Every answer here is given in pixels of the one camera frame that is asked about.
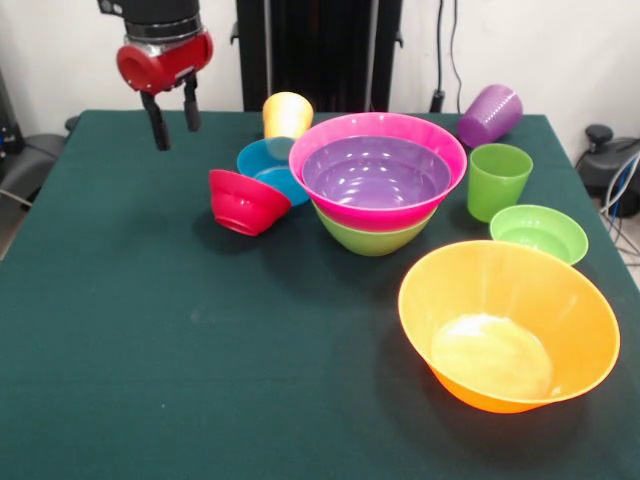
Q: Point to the green cup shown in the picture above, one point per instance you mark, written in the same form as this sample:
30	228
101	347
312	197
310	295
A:
497	185

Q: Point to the purple bowl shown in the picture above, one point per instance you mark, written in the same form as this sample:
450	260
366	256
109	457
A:
375	175

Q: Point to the small blue bowl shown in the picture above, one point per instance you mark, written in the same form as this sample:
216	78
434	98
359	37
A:
265	165

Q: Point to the small green bowl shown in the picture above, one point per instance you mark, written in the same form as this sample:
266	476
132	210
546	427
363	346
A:
540	235

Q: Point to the dark green tablecloth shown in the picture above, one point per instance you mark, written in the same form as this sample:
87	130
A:
200	350

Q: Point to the small red bowl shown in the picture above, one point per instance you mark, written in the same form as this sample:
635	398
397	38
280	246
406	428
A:
245	202

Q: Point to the purple cup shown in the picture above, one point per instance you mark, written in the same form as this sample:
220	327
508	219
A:
490	117

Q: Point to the medium green bowl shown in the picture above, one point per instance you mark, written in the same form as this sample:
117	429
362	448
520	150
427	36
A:
375	242

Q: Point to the black robot column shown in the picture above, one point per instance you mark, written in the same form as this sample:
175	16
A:
320	50

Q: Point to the large orange bowl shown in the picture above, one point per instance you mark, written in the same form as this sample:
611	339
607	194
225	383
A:
507	330

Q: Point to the yellow cup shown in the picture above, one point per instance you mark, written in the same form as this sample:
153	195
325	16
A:
286	115

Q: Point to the large pink bowl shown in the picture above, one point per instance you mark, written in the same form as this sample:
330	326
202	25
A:
320	140

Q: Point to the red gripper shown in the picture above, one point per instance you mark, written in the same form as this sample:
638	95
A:
165	65

